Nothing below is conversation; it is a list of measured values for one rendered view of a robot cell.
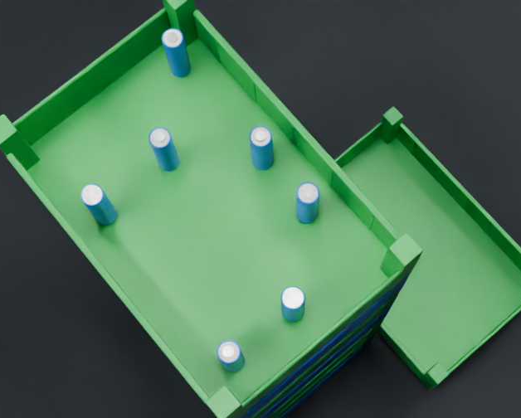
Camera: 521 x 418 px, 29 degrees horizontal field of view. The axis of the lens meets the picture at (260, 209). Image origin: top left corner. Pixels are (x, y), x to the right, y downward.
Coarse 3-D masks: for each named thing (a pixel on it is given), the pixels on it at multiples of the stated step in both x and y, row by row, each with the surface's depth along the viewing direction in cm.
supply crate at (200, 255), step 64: (192, 0) 83; (128, 64) 88; (192, 64) 89; (0, 128) 80; (64, 128) 88; (128, 128) 88; (192, 128) 88; (64, 192) 87; (128, 192) 86; (192, 192) 86; (256, 192) 86; (320, 192) 86; (128, 256) 85; (192, 256) 85; (256, 256) 85; (320, 256) 84; (384, 256) 80; (192, 320) 83; (256, 320) 83; (320, 320) 83; (192, 384) 77; (256, 384) 82
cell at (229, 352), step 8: (224, 344) 77; (232, 344) 77; (224, 352) 76; (232, 352) 76; (240, 352) 76; (224, 360) 76; (232, 360) 76; (240, 360) 78; (232, 368) 80; (240, 368) 82
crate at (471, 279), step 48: (384, 144) 137; (384, 192) 135; (432, 192) 135; (432, 240) 134; (480, 240) 133; (432, 288) 132; (480, 288) 132; (384, 336) 129; (432, 336) 130; (480, 336) 130; (432, 384) 124
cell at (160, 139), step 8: (160, 128) 81; (152, 136) 81; (160, 136) 81; (168, 136) 81; (152, 144) 81; (160, 144) 81; (168, 144) 81; (160, 152) 82; (168, 152) 82; (176, 152) 85; (160, 160) 84; (168, 160) 84; (176, 160) 85; (168, 168) 86
